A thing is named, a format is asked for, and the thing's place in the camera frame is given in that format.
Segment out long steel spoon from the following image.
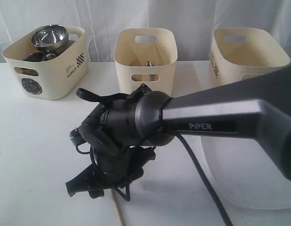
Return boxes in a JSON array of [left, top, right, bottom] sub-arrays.
[[145, 61, 158, 81]]

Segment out stainless steel bowl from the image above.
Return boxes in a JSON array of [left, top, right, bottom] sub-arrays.
[[30, 24, 69, 51]]

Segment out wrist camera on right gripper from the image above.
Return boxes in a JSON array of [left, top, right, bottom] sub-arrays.
[[69, 128, 86, 147]]

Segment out steel mug with round handle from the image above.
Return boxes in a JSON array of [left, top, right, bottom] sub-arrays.
[[43, 51, 57, 61]]

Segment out steel mug with wire handle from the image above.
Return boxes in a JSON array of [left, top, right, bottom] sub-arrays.
[[15, 52, 45, 76]]

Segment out wooden chopstick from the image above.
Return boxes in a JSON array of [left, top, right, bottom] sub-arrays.
[[111, 190, 126, 226]]

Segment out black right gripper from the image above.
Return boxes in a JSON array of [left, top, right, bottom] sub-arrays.
[[66, 122, 156, 198]]

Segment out cream bin with circle mark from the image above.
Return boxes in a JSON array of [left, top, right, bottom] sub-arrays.
[[2, 26, 89, 100]]

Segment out cream bin with square mark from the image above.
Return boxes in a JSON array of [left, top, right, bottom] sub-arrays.
[[209, 27, 291, 87]]

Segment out white square plate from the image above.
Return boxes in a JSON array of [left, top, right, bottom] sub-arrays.
[[201, 137, 291, 210]]

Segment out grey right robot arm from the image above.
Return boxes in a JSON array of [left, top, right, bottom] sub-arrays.
[[66, 65, 291, 198]]

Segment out cream bin with triangle mark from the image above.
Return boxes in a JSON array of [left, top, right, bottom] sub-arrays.
[[114, 28, 178, 96]]

